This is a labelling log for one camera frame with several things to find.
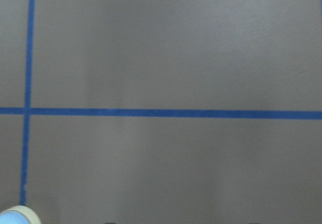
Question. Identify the blue call bell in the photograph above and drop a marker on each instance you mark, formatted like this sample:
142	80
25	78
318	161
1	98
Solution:
19	215

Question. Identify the brown paper table cover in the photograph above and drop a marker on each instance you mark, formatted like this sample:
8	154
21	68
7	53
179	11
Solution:
162	111

